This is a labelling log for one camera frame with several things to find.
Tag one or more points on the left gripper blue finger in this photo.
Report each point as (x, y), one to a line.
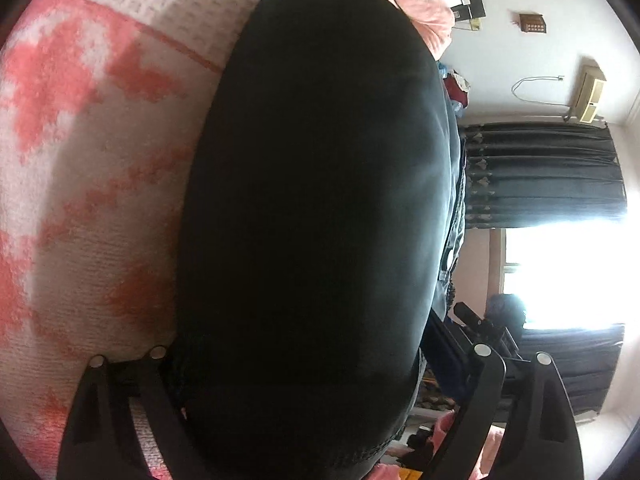
(446, 348)

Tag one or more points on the black quilted pants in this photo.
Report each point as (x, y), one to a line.
(318, 206)

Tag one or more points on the dark patterned curtain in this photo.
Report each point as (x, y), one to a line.
(524, 174)

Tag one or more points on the right cluttered nightstand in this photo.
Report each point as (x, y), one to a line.
(457, 87)

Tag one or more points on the pink patterned bed blanket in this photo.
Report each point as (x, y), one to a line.
(102, 102)

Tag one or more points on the wall air conditioner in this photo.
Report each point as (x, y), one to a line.
(589, 91)

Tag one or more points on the brown wall switch box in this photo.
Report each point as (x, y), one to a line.
(532, 23)

